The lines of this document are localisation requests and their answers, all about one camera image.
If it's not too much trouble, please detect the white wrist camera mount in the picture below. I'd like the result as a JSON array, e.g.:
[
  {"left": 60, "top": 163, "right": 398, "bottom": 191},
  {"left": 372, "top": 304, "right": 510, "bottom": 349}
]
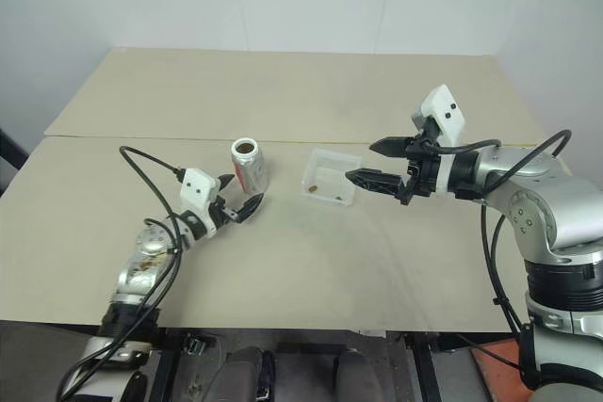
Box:
[
  {"left": 410, "top": 84, "right": 468, "bottom": 199},
  {"left": 179, "top": 167, "right": 223, "bottom": 239}
]

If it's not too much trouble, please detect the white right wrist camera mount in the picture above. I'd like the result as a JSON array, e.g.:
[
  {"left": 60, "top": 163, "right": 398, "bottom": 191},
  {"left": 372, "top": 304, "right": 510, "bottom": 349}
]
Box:
[{"left": 410, "top": 84, "right": 468, "bottom": 199}]

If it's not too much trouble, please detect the silver red can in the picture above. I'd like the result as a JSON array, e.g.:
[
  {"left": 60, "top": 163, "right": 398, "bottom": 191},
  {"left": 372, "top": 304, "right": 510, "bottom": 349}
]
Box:
[{"left": 229, "top": 137, "right": 269, "bottom": 194}]

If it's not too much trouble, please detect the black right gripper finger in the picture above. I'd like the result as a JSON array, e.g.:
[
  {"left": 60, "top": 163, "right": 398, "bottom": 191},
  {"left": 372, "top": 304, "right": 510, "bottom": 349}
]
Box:
[
  {"left": 344, "top": 167, "right": 405, "bottom": 197},
  {"left": 368, "top": 137, "right": 412, "bottom": 159}
]

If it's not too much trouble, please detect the black strap buckle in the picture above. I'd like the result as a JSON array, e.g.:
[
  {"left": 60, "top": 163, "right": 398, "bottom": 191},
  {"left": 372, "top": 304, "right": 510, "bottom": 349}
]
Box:
[{"left": 185, "top": 332, "right": 209, "bottom": 357}]

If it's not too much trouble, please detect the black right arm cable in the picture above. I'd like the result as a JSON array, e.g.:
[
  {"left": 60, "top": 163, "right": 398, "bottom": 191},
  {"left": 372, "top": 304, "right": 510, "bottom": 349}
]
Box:
[{"left": 420, "top": 130, "right": 575, "bottom": 378}]

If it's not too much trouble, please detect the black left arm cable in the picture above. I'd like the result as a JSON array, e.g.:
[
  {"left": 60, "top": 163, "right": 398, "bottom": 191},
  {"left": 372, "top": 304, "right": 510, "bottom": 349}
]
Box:
[{"left": 55, "top": 144, "right": 190, "bottom": 401}]

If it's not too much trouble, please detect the black frame bar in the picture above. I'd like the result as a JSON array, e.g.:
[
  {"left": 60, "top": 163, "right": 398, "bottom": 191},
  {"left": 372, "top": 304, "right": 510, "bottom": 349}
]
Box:
[{"left": 0, "top": 125, "right": 30, "bottom": 197}]

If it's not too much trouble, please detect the orange floor mat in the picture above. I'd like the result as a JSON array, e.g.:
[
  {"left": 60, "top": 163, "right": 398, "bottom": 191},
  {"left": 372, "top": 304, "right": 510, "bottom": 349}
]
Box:
[{"left": 469, "top": 334, "right": 536, "bottom": 402}]

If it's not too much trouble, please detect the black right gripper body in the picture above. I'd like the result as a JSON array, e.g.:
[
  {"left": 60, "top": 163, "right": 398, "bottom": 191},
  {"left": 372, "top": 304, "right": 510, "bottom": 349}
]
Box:
[{"left": 399, "top": 122, "right": 448, "bottom": 207}]

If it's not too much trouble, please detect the black table frame leg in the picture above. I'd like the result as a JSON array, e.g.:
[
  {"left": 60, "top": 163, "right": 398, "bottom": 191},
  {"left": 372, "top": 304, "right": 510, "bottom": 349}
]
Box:
[
  {"left": 411, "top": 332, "right": 443, "bottom": 402},
  {"left": 155, "top": 326, "right": 181, "bottom": 402}
]

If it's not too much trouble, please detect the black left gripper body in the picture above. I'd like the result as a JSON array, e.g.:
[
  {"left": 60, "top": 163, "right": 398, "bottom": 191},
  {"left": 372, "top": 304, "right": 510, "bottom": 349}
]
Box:
[{"left": 206, "top": 198, "right": 242, "bottom": 234}]

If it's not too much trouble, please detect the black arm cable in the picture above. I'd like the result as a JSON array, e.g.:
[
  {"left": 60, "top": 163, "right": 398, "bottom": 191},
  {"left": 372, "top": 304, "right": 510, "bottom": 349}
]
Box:
[
  {"left": 420, "top": 130, "right": 575, "bottom": 378},
  {"left": 55, "top": 144, "right": 190, "bottom": 401}
]

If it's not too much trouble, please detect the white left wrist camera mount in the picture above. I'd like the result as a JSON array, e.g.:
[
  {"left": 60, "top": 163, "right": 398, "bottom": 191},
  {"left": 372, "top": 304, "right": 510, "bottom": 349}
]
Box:
[{"left": 179, "top": 167, "right": 223, "bottom": 239}]

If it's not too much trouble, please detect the clear plastic container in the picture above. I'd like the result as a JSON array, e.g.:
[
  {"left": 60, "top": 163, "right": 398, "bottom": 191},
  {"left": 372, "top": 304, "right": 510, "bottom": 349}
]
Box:
[{"left": 301, "top": 147, "right": 364, "bottom": 207}]

